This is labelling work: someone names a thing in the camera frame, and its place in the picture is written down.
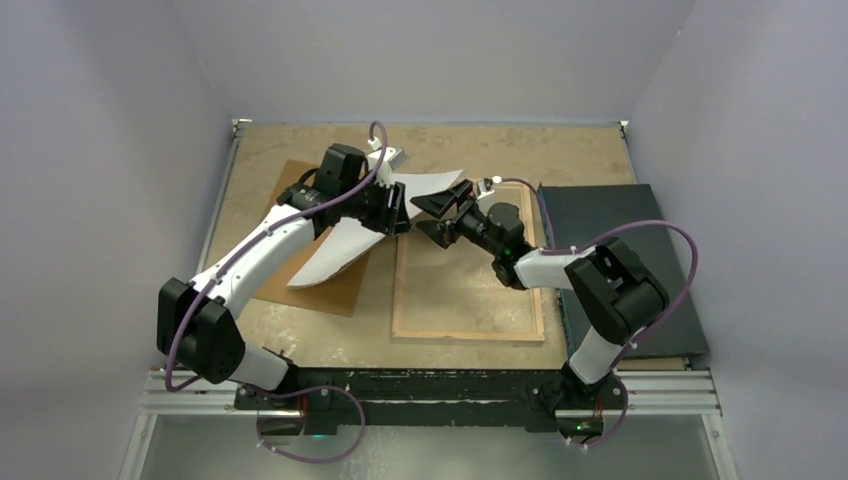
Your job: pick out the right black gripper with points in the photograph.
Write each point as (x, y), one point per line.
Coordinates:
(443, 232)

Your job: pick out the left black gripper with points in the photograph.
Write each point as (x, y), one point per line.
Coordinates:
(392, 216)

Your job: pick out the printed photo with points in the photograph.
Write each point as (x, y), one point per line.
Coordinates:
(349, 240)

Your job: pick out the wooden picture frame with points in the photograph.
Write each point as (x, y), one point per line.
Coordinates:
(397, 298)

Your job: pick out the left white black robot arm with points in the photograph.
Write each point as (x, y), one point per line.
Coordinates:
(196, 319)

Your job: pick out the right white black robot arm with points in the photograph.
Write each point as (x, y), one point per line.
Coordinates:
(617, 292)

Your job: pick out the brown backing board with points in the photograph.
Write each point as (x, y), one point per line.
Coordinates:
(337, 295)

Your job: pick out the dark blue book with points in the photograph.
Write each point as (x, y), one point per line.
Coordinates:
(581, 213)

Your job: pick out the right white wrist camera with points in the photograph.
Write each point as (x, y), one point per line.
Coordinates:
(486, 189)

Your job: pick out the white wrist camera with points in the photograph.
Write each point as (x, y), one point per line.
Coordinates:
(486, 189)
(384, 159)

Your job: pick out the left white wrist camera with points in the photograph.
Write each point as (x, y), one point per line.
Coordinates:
(384, 159)

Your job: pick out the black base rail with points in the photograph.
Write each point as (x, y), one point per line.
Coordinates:
(537, 400)

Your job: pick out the aluminium frame rails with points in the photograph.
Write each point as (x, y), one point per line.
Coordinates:
(647, 392)

